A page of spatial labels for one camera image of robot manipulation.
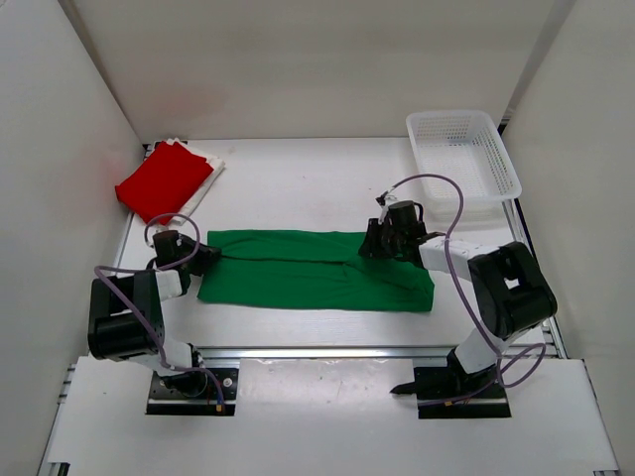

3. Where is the red t shirt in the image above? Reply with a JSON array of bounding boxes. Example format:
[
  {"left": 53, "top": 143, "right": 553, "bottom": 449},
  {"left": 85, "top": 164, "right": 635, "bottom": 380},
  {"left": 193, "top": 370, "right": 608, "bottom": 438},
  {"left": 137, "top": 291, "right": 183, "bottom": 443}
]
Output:
[{"left": 115, "top": 141, "right": 212, "bottom": 225}]

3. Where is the green t shirt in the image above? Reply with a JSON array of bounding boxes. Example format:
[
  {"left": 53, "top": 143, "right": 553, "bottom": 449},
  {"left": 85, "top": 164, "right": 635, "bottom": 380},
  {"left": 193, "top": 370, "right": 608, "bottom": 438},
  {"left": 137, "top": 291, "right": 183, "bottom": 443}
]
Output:
[{"left": 197, "top": 229, "right": 435, "bottom": 312}]

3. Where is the white t shirt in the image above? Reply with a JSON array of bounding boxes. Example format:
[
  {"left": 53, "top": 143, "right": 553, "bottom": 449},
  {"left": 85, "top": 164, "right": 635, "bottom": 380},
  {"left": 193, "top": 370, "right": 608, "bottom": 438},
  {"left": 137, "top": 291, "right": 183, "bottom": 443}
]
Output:
[{"left": 166, "top": 138, "right": 225, "bottom": 217}]

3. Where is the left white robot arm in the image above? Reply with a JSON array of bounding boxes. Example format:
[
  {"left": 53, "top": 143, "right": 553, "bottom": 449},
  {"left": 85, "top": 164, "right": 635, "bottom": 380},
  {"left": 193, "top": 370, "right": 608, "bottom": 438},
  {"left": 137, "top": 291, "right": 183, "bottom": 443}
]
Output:
[{"left": 87, "top": 230, "right": 221, "bottom": 397}]

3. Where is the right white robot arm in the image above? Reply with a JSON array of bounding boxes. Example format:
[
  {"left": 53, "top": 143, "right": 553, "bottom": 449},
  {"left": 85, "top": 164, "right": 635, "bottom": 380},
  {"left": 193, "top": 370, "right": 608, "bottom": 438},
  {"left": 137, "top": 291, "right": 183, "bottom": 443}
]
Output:
[{"left": 359, "top": 195, "right": 558, "bottom": 397}]

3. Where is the white plastic basket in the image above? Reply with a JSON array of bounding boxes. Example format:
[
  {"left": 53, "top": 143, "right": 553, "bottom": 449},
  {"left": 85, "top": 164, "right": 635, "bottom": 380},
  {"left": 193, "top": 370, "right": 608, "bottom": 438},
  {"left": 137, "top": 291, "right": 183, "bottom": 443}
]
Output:
[{"left": 406, "top": 110, "right": 522, "bottom": 215}]

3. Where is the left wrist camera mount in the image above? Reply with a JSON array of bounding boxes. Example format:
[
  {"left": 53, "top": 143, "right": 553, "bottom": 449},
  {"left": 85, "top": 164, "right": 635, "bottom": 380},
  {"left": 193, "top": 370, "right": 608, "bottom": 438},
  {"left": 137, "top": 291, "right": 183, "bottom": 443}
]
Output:
[{"left": 144, "top": 228, "right": 156, "bottom": 249}]

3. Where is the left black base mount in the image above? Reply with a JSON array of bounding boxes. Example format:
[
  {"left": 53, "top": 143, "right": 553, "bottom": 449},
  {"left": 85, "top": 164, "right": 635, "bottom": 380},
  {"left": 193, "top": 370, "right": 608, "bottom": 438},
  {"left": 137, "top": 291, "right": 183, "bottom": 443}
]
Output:
[{"left": 146, "top": 364, "right": 239, "bottom": 417}]

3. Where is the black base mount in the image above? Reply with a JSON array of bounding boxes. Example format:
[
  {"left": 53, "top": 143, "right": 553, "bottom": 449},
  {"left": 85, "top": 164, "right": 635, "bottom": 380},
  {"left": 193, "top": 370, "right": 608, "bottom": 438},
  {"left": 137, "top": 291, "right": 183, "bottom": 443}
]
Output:
[
  {"left": 390, "top": 358, "right": 512, "bottom": 419},
  {"left": 146, "top": 364, "right": 239, "bottom": 417}
]

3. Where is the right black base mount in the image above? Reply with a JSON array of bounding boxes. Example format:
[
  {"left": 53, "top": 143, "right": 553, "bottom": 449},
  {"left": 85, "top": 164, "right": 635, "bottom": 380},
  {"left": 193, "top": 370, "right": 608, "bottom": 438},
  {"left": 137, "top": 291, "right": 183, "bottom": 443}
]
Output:
[{"left": 390, "top": 358, "right": 512, "bottom": 419}]

